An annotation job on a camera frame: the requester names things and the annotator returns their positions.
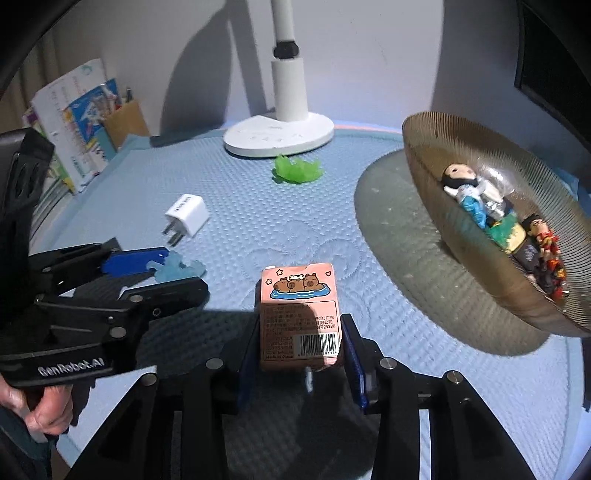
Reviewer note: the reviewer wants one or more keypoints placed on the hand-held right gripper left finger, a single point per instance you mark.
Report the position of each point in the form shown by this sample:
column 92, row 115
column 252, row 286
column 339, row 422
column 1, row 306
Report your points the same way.
column 247, row 362

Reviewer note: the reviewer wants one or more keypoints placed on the pink printed carton box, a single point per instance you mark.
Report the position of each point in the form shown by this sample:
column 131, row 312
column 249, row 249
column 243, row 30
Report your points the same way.
column 295, row 314

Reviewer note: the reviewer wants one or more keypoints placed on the small red-dressed figure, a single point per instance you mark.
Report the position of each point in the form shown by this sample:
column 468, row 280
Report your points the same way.
column 542, row 235

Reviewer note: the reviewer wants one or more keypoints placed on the small black figure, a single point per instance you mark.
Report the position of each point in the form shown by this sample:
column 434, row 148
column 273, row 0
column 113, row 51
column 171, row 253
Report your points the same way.
column 526, row 254

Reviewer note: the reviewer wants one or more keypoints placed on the colourful books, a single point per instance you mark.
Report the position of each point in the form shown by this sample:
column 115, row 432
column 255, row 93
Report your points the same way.
column 74, row 120

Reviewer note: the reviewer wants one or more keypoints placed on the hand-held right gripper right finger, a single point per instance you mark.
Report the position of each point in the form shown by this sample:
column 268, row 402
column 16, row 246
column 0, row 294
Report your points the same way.
column 354, row 364

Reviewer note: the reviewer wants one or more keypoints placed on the person's left hand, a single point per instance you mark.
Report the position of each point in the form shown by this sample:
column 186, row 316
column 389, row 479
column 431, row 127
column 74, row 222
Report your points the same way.
column 51, row 413

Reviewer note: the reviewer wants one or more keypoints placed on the light blue textured mat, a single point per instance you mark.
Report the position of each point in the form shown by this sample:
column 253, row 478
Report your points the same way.
column 286, row 221

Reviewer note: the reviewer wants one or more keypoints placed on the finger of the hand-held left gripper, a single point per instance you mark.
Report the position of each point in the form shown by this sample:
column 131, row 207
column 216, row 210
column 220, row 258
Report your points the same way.
column 134, row 262
column 175, row 293

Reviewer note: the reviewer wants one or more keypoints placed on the white charger plug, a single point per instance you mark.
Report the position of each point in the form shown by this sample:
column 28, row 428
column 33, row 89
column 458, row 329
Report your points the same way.
column 187, row 212

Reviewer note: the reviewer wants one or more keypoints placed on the dark monitor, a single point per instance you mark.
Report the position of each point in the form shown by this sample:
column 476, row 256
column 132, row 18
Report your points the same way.
column 554, row 55

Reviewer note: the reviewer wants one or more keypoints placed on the black-haired doll figure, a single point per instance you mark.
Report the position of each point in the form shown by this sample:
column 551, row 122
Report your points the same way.
column 457, row 175

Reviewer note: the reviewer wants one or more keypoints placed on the white desk lamp base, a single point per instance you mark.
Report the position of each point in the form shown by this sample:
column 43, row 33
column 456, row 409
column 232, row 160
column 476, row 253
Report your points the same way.
column 291, row 92

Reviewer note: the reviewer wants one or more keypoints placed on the light blue translucent toy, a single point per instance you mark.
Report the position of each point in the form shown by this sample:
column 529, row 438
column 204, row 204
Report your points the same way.
column 178, row 272

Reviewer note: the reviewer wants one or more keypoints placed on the teal translucent toy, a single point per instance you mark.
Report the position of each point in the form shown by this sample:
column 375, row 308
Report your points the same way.
column 505, row 233

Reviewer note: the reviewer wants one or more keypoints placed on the cardboard box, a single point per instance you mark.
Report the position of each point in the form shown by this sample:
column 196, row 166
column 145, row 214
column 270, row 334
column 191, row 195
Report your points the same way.
column 127, row 124

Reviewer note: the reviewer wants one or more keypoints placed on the amber ribbed glass bowl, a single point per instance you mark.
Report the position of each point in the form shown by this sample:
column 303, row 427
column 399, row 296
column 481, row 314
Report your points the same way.
column 461, row 138

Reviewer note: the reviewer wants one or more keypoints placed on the green translucent toy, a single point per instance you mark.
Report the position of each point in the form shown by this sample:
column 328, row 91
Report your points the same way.
column 295, row 170

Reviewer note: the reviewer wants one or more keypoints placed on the person's left forearm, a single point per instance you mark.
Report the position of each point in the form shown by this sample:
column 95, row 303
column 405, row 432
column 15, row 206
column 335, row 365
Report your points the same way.
column 18, row 454

